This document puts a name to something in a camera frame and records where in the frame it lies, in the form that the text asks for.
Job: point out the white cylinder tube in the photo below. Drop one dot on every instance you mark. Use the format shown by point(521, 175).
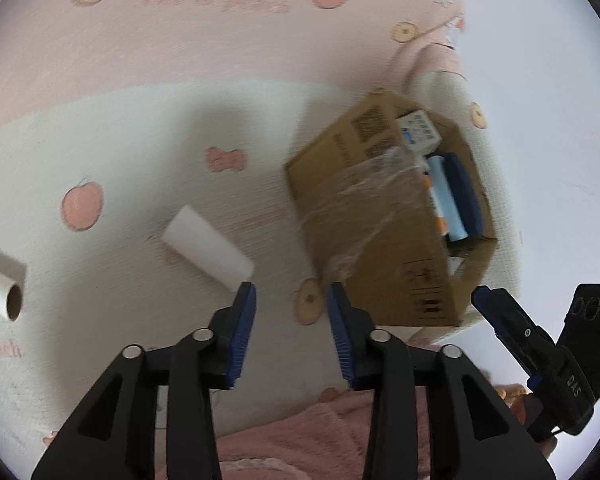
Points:
point(207, 247)

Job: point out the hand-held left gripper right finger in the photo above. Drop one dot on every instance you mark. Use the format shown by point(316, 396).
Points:
point(337, 330)

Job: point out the white and blue small box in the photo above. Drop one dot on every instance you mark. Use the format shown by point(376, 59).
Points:
point(419, 131)

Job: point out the dark blue curved item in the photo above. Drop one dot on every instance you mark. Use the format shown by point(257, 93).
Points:
point(467, 192)

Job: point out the pink cartoon printed bedsheet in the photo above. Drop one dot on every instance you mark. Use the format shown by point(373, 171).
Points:
point(130, 160)

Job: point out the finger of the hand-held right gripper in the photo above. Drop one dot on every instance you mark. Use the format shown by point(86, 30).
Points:
point(510, 320)

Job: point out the orange and white tube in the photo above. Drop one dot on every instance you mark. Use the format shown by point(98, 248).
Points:
point(436, 210)

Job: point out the brown cardboard box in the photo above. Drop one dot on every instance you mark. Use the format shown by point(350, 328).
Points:
point(360, 200)

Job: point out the light blue tube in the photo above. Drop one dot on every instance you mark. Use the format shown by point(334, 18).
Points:
point(447, 200)

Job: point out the pink fuzzy cloth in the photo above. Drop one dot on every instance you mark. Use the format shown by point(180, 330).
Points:
point(290, 440)

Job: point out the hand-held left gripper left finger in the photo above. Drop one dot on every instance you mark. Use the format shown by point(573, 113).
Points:
point(243, 330)

